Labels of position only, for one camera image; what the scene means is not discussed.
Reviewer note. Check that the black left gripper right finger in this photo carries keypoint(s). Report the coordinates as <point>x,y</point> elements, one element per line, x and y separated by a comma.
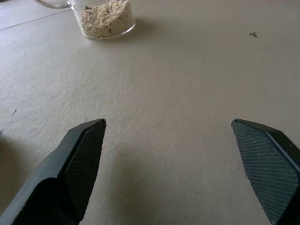
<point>269,168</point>

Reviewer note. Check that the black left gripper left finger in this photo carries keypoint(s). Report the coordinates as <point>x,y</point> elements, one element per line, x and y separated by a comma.
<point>58,173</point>

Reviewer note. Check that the clear glass mug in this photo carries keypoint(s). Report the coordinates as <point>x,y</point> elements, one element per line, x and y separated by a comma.
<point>103,16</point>

